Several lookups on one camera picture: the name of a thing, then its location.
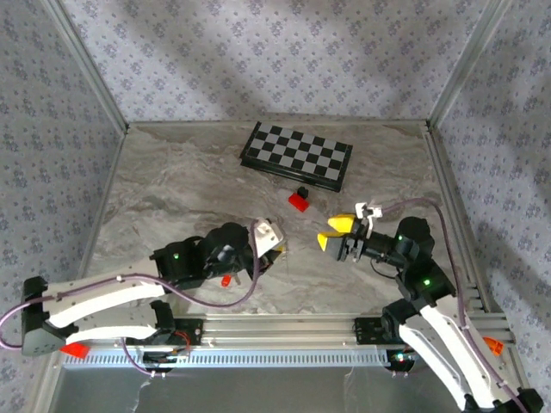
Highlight red toy brick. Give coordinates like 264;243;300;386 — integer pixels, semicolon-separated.
287;192;312;213

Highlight black and grey folded chessboard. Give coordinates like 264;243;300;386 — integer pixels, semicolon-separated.
238;120;354;194

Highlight small circuit board with LEDs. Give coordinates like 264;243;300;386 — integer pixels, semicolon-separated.
389;348;417;367

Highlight grey metal sheet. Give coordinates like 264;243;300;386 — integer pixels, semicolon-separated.
51;365;513;413

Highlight orange plastic clip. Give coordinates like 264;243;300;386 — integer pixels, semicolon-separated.
481;336;505;356

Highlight red plastic clip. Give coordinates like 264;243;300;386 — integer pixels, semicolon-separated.
59;342;90;361

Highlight thin black cable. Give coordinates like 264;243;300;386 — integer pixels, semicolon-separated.
370;257;404;279

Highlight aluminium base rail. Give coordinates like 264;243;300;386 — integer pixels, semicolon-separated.
171;312;388;348

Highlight aluminium side rail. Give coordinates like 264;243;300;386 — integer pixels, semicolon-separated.
76;126;129;280
424;121;517;345

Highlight slotted grey cable duct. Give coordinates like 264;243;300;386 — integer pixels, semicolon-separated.
61;347;397;369

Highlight aluminium back rail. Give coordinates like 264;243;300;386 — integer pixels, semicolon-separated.
127;112;431;129

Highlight aluminium corner post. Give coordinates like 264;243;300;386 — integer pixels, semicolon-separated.
430;0;505;126
40;0;130;133

